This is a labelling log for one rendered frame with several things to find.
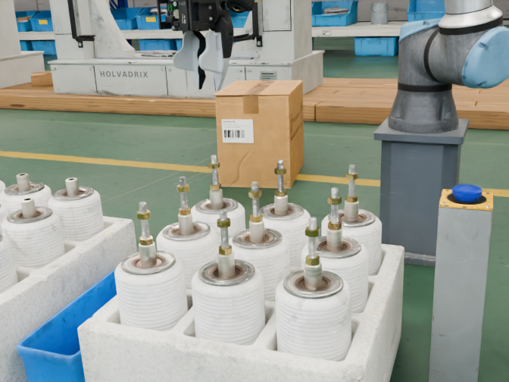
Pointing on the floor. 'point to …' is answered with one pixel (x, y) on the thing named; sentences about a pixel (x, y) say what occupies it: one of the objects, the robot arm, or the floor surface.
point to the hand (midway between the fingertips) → (210, 81)
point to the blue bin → (64, 337)
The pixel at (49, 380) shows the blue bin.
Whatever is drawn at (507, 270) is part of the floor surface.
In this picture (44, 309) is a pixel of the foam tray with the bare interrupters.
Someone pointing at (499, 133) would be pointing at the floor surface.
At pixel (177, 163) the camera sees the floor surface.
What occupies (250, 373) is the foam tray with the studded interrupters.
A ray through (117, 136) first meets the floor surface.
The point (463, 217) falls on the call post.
